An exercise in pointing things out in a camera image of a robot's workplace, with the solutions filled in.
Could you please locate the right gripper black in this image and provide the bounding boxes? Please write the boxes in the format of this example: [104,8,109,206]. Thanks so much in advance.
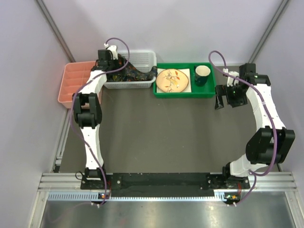
[214,83,247,110]

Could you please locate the green floral tie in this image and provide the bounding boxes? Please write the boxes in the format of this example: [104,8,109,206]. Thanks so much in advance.
[107,63,158,82]

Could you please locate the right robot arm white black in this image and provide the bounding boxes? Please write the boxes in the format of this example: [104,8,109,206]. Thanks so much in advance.
[215,63,295,188]

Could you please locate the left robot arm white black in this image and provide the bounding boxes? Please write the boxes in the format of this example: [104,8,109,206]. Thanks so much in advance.
[73,46,118,188]

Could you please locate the dark orange leaf tie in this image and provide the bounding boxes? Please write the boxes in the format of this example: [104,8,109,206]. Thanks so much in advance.
[118,54,133,68]

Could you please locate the dark green mug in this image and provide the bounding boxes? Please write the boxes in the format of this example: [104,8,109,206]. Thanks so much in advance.
[195,66,211,86]

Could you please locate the pink divided organizer box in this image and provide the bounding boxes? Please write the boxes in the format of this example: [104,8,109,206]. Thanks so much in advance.
[58,61,95,109]

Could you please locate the white perforated plastic basket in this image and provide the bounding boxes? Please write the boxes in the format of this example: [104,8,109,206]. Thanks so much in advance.
[104,50,157,89]

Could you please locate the white paper napkin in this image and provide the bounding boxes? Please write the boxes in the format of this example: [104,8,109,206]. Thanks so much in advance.
[157,68,192,93]

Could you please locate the beige floral plate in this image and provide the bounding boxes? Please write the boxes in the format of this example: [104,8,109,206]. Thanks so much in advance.
[156,69,190,93]

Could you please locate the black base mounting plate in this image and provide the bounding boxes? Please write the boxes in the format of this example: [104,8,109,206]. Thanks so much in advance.
[81,173,250,198]

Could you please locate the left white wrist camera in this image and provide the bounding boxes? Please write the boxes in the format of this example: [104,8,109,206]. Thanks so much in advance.
[104,43,118,60]

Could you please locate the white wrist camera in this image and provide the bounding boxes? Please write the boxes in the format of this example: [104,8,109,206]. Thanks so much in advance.
[222,68,241,87]
[104,43,118,60]

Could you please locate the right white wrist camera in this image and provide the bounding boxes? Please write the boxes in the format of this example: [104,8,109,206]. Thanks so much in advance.
[222,68,241,87]

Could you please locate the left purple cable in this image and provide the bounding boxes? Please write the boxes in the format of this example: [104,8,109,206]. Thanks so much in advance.
[69,37,130,206]

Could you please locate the purple cable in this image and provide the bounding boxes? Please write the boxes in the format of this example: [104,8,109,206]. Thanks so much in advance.
[69,37,130,206]
[208,50,280,207]

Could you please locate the left aluminium corner post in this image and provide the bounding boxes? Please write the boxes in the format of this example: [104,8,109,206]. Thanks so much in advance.
[34,0,75,62]

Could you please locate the aluminium corner post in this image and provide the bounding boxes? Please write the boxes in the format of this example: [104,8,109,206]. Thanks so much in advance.
[248,0,290,63]
[34,0,75,62]

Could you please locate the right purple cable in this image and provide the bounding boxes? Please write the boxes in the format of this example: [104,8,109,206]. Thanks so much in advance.
[208,50,280,207]

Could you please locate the right aluminium corner post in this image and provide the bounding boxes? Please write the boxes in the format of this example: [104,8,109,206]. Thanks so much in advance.
[248,0,290,63]

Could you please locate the aluminium frame rail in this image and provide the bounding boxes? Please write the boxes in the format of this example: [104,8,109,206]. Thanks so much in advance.
[38,172,297,191]

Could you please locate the white slotted cable duct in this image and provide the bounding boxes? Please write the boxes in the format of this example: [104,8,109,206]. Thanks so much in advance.
[48,192,227,202]

